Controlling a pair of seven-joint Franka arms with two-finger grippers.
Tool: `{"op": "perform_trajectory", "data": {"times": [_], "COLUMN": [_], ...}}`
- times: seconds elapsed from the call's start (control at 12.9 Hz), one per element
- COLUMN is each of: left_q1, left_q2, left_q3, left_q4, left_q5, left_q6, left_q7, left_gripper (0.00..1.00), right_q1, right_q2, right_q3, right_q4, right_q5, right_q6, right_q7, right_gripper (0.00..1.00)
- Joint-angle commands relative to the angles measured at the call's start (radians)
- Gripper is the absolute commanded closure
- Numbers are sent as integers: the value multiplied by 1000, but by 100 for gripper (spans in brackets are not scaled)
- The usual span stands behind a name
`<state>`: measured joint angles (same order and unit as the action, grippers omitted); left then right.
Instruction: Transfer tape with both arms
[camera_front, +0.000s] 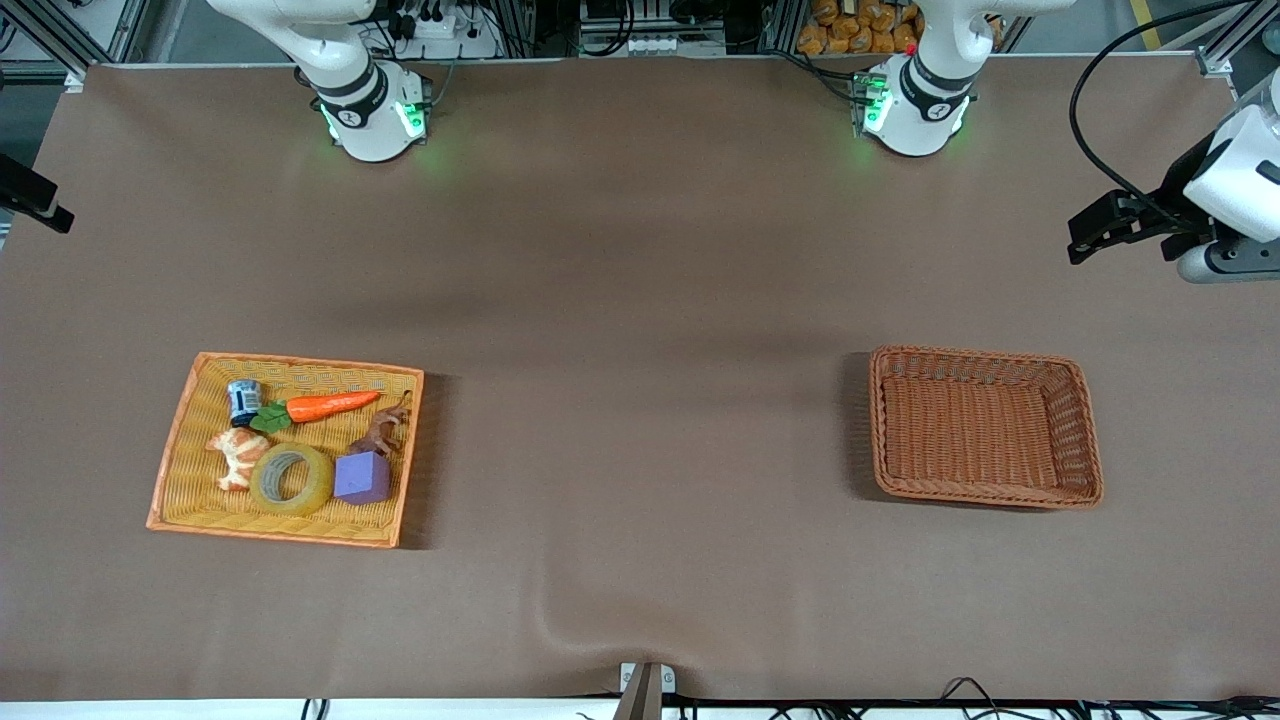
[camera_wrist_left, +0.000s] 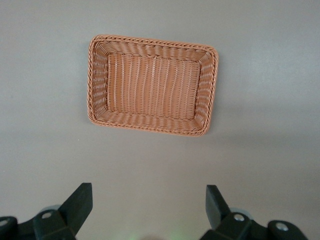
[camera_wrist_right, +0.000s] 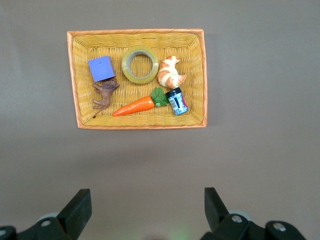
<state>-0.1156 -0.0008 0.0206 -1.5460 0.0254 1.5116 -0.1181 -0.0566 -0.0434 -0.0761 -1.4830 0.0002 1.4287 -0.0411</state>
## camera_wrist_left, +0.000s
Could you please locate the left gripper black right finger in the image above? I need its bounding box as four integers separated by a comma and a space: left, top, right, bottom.
199, 184, 277, 240

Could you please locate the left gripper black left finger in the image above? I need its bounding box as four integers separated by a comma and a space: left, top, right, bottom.
18, 182, 94, 240

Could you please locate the brown woven wicker basket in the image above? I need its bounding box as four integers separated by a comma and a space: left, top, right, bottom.
86, 34, 220, 138

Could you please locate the table cover mat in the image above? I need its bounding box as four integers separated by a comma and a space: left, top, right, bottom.
0, 0, 320, 240

